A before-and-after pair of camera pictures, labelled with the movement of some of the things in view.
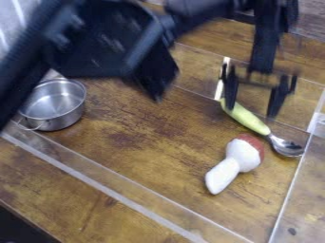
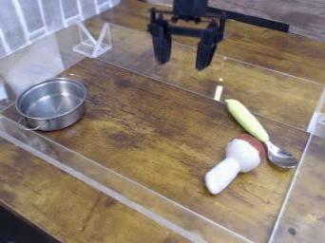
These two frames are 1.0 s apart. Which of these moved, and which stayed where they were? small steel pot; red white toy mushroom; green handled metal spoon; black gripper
Moved: black gripper; green handled metal spoon
Stayed: small steel pot; red white toy mushroom
